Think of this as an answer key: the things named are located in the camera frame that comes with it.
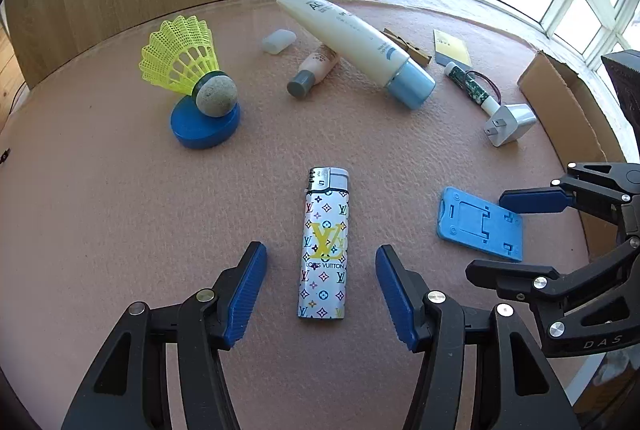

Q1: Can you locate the white sunscreen tube blue cap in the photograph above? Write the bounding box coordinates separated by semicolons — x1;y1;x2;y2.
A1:
276;0;437;111

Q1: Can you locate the small pink cosmetic bottle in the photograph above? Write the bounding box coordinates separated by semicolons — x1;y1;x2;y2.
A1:
286;47;342;101

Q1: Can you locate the blue folding phone stand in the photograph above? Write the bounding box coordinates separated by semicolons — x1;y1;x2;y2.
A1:
436;186;524;263

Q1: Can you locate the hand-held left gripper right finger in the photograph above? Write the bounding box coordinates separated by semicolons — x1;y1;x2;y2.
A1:
375;244;581;430

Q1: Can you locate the yellow and black card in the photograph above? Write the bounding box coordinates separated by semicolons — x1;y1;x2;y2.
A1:
432;28;472;68

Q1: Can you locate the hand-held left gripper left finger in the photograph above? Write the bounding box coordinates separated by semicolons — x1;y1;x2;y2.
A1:
60;241;268;430

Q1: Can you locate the green circuit stick with wires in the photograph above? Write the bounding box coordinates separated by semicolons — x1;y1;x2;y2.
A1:
445;62;501;115

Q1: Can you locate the cardboard box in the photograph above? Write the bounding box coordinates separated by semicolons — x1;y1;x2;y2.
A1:
516;50;640;416

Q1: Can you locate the blue round lid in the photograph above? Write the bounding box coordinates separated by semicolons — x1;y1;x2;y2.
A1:
169;97;242;151

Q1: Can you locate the pink table mat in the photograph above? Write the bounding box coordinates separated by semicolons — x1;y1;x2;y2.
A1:
0;0;628;430

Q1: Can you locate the silver patterned lighter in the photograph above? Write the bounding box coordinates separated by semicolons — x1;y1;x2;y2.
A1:
297;166;351;321

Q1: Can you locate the yellow plastic shuttlecock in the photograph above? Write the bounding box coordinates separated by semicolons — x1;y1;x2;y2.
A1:
138;14;238;119

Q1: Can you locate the white charger plug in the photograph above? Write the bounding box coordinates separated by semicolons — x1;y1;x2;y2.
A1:
482;103;538;148

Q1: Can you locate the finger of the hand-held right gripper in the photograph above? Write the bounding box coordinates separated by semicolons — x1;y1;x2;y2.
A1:
498;161;640;241
465;236;640;311

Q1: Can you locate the wooden clothespin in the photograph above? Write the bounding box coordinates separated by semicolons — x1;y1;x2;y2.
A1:
381;28;433;68

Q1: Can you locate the dark textured box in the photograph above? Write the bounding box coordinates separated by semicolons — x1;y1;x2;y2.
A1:
601;51;640;141

